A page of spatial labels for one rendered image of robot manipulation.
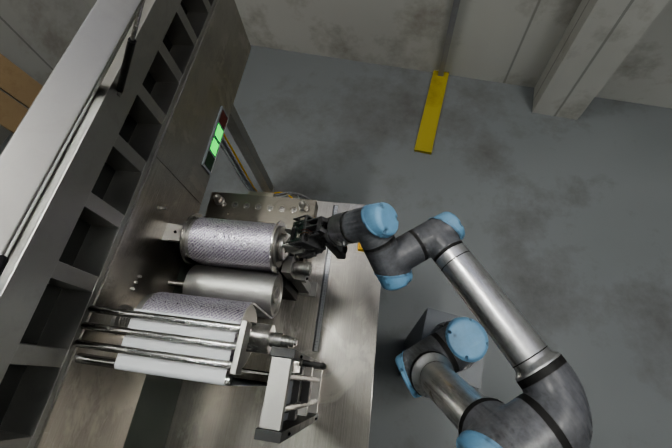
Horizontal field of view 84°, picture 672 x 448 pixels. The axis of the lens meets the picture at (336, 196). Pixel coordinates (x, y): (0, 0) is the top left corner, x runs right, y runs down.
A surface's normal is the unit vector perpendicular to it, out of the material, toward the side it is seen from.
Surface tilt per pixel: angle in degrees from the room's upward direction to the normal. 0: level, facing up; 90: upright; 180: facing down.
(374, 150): 0
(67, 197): 90
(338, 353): 0
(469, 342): 7
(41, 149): 48
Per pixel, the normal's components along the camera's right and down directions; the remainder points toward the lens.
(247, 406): -0.08, -0.45
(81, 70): 0.68, -0.25
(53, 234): 0.99, 0.07
